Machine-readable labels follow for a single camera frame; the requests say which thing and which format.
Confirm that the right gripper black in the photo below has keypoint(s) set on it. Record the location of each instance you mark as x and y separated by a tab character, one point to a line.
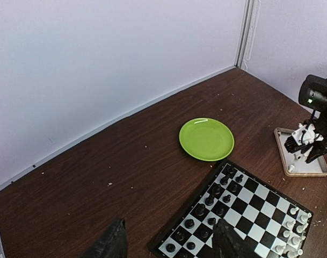
319	147

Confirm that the small white piece in tray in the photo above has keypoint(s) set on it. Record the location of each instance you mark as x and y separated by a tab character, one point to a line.
291	168

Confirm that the black pawn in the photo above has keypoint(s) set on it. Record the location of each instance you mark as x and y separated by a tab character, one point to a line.
239	178

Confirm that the green plate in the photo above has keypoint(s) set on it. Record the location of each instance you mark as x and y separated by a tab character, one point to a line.
206	139

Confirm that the white pawn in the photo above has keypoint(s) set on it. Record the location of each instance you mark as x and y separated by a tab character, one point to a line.
287	233
293	210
290	224

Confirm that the right aluminium frame post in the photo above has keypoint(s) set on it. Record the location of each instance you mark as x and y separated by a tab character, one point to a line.
247	34

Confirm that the black corner rook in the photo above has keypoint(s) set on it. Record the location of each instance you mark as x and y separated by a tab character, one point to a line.
230	170

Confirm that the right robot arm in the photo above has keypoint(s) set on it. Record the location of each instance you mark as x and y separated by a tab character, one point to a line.
313	94

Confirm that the black white chessboard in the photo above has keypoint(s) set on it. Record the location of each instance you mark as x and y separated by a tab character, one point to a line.
256	211

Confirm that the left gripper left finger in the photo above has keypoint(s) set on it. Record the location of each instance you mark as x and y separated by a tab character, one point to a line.
112	243

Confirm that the metal wooden tray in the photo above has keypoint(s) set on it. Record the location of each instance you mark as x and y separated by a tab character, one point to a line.
317	168

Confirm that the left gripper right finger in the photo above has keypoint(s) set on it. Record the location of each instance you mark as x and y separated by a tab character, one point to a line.
228	244

